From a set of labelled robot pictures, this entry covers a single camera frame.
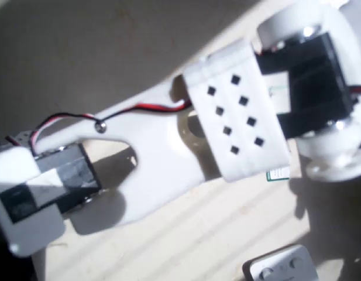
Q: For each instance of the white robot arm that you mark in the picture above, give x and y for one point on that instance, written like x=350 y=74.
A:
x=156 y=146

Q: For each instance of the white perforated base plate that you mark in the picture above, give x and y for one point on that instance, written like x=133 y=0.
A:
x=20 y=138

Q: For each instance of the white device with round knobs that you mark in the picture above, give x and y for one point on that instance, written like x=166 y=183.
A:
x=285 y=263

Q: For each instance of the green bordered paper label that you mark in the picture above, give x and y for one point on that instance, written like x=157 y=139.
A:
x=278 y=174

